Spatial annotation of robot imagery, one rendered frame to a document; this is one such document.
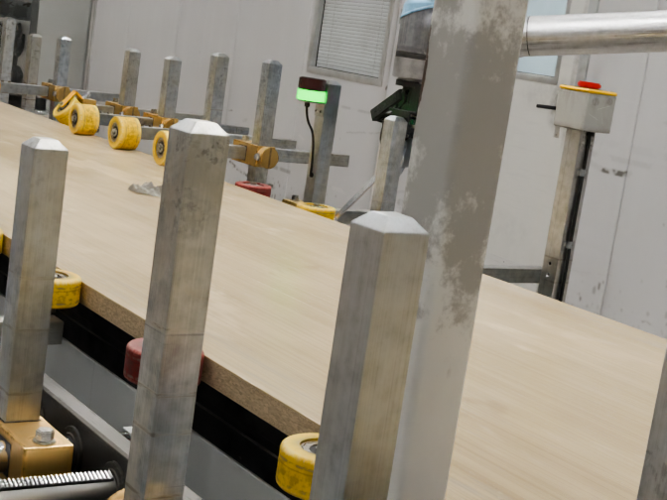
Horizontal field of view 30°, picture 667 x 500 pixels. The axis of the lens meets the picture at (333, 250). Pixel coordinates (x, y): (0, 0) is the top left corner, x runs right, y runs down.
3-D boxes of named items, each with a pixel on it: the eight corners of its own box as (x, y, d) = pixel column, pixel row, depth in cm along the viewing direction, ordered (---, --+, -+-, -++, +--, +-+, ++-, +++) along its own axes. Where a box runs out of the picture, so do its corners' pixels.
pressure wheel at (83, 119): (101, 128, 323) (88, 140, 329) (97, 100, 325) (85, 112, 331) (79, 126, 320) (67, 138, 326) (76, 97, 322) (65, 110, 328)
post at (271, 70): (248, 258, 301) (275, 60, 294) (255, 261, 299) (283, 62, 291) (235, 258, 299) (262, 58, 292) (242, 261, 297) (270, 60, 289)
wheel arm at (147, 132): (288, 150, 336) (290, 137, 335) (296, 152, 333) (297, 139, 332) (119, 136, 307) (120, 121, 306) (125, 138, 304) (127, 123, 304)
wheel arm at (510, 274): (536, 284, 258) (539, 263, 257) (547, 288, 255) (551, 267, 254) (367, 282, 233) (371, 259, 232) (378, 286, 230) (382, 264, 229)
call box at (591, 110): (580, 132, 216) (588, 87, 214) (609, 138, 210) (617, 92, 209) (551, 129, 212) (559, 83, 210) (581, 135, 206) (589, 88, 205)
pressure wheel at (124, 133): (134, 110, 307) (145, 131, 303) (124, 136, 312) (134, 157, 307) (112, 108, 304) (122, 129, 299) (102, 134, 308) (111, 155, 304)
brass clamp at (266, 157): (250, 161, 304) (253, 140, 303) (279, 170, 293) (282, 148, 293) (228, 159, 301) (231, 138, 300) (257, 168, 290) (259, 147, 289)
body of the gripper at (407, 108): (404, 140, 257) (413, 81, 255) (379, 134, 264) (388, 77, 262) (433, 143, 261) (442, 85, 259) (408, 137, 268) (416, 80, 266)
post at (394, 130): (363, 341, 263) (398, 115, 255) (372, 346, 260) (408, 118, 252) (349, 341, 261) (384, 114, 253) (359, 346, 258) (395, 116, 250)
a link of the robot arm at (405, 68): (386, 55, 261) (422, 60, 267) (382, 77, 262) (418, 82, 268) (412, 59, 254) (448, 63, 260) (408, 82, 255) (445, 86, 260)
